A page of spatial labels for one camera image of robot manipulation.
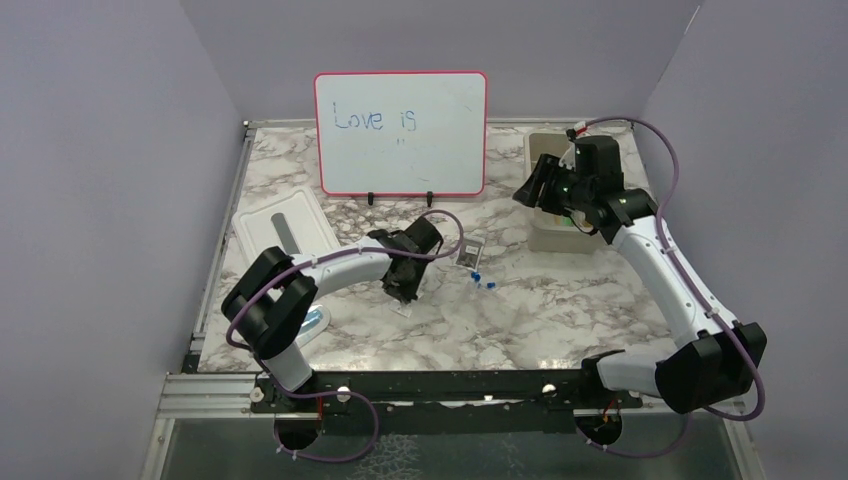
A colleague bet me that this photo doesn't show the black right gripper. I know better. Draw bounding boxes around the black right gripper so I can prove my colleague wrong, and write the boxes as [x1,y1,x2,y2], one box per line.
[513,153,593,217]

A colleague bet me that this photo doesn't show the small bag black granules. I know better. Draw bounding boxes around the small bag black granules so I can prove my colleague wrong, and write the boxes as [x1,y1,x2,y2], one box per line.
[454,237,485,271]

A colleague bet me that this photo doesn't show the pink framed whiteboard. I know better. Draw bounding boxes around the pink framed whiteboard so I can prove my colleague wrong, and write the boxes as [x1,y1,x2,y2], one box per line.
[313,71,488,197]

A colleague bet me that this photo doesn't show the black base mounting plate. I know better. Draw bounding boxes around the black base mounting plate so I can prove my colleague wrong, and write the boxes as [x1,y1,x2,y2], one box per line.
[249,369,643,436]

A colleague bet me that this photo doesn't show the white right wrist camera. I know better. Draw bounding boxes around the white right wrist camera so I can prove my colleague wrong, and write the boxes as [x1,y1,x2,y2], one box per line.
[561,121,587,164]

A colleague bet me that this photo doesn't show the beige plastic bin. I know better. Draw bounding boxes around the beige plastic bin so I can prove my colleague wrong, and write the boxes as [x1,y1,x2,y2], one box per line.
[524,130,606,254]

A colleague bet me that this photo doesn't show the blue item blister pack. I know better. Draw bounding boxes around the blue item blister pack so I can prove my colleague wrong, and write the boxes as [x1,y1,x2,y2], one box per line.
[295,305,332,348]

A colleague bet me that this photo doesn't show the white plastic container lid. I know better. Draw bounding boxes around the white plastic container lid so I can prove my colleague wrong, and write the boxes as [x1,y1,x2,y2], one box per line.
[232,186,340,265]

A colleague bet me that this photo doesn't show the small clear zip bag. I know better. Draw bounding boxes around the small clear zip bag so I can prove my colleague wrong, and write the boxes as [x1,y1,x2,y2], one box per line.
[389,300,413,318]

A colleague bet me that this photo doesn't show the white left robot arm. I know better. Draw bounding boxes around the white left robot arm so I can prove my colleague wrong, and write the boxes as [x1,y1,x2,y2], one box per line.
[221,217,444,411]

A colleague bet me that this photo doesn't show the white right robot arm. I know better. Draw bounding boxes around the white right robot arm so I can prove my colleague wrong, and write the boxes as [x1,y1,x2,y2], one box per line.
[513,135,767,414]

